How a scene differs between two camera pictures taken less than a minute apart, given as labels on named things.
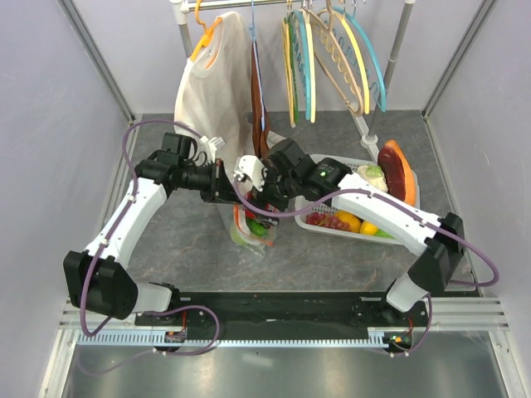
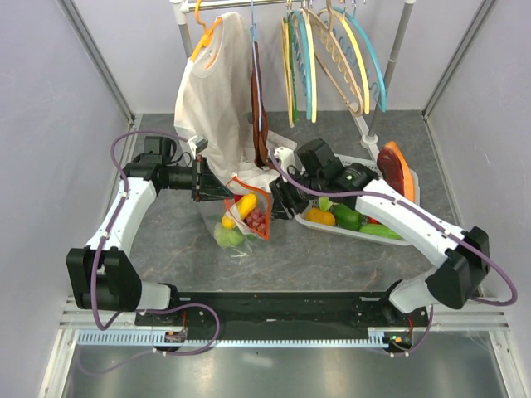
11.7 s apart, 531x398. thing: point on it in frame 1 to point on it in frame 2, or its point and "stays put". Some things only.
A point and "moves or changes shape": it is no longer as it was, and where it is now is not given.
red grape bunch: [326, 220] to [256, 220]
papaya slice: [398, 175] stays put
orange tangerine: [353, 220] to [318, 215]
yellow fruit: [367, 228] to [246, 204]
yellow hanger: [363, 63] stays put
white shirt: [213, 96] stays put
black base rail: [272, 316] stays put
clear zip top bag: [250, 228] moves or changes shape
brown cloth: [260, 120] stays put
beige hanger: [330, 53] stays put
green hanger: [296, 116] stays put
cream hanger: [284, 23] stays put
